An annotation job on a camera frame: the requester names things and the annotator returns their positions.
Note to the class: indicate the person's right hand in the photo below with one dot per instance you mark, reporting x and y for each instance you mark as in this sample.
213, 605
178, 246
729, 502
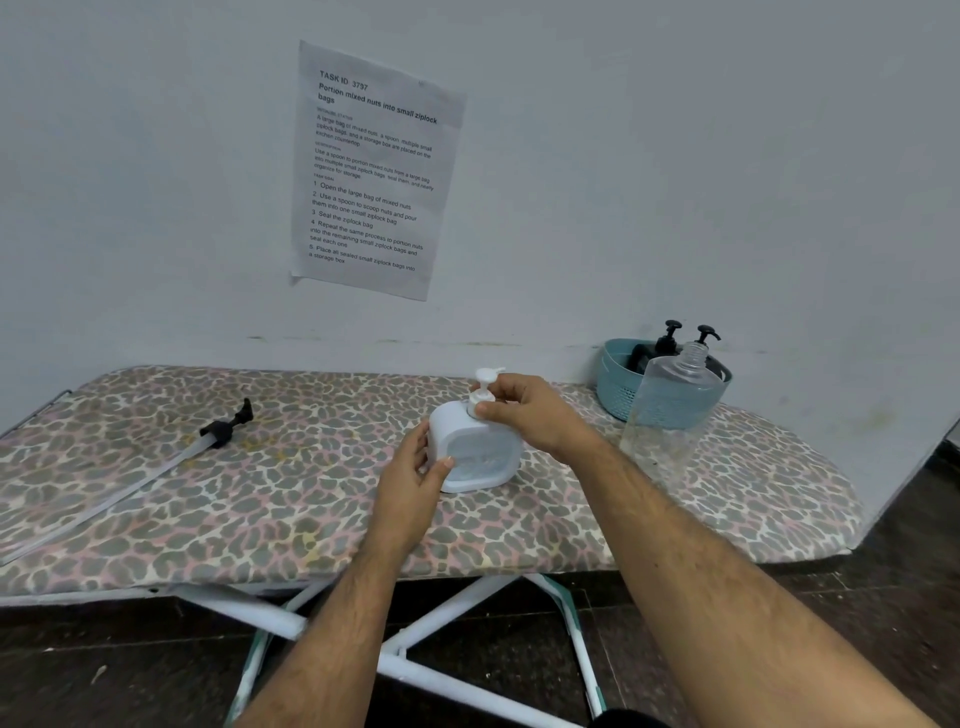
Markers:
540, 420

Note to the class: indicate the person's left hand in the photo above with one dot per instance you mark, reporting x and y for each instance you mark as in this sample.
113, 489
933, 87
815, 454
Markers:
405, 502

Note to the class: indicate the white square soap dispenser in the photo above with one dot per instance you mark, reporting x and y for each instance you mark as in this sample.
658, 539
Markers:
487, 457

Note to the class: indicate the small white pump head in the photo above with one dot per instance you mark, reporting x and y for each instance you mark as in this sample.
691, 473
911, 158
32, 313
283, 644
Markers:
484, 386

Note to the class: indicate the black square dispenser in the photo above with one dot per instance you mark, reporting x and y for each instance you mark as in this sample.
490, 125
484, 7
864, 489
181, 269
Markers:
718, 367
645, 360

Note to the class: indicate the transparent bottle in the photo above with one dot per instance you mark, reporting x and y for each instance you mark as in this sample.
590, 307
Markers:
667, 420

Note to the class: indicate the black pump with long tube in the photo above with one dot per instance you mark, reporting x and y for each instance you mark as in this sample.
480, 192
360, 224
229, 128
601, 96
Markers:
217, 433

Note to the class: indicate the person's left forearm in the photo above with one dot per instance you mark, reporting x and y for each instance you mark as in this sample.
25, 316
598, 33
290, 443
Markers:
315, 652

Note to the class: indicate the person's right forearm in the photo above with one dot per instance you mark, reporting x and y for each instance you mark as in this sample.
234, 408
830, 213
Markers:
735, 600

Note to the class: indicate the person's right leg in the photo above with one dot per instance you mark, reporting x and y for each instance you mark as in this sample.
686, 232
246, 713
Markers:
634, 718

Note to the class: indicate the teal plastic basket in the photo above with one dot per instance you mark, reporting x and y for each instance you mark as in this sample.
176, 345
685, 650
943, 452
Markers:
615, 390

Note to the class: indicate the white ironing board legs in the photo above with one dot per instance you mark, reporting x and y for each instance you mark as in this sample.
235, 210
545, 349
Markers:
435, 611

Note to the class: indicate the leopard print ironing board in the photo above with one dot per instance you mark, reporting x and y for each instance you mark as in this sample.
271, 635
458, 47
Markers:
225, 510

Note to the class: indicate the printed paper sheet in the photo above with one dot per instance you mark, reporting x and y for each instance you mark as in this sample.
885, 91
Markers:
375, 172

